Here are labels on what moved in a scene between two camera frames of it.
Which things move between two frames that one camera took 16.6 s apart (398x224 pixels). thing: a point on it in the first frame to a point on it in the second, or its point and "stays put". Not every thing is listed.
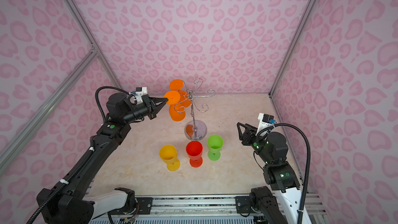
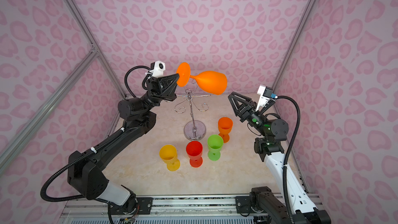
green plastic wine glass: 215,144 stays put
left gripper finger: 154,115 to 171,93
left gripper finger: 159,100 to 166,81
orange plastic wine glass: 176,110 to 225,125
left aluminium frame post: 83,25 stays put
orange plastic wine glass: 178,85 to 212,82
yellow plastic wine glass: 168,154 stays put
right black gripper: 251,133 to 245,115
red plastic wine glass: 194,149 stays put
